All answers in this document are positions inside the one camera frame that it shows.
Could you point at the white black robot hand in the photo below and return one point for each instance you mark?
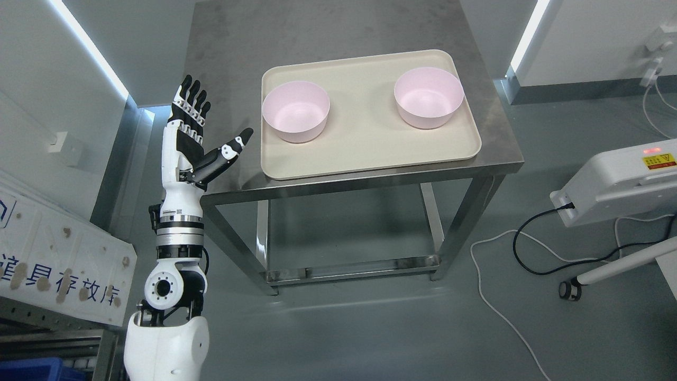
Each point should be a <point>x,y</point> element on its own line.
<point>183,157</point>

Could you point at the pink bowl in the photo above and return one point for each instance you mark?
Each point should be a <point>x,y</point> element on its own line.
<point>297,111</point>
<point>427,97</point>

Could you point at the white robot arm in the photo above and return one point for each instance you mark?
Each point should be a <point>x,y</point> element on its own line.
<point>167,338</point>

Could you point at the stainless steel table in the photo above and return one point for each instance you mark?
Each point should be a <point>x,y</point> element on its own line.
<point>232,43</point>

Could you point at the white signboard with blue letters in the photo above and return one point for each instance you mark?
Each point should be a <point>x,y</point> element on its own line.
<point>58,261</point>

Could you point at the blue bin corner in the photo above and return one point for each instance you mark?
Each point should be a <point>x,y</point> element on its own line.
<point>50,368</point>

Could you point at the white stand leg with caster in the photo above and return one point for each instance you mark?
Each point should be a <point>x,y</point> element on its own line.
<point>571,290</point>

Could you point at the white machine with warning label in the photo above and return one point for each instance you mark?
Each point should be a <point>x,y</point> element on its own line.
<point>618,183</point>

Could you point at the white wall socket box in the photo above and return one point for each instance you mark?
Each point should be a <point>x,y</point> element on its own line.
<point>68,149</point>

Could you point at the white wall plug adapter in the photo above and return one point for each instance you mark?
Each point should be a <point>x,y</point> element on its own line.
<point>659,44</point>

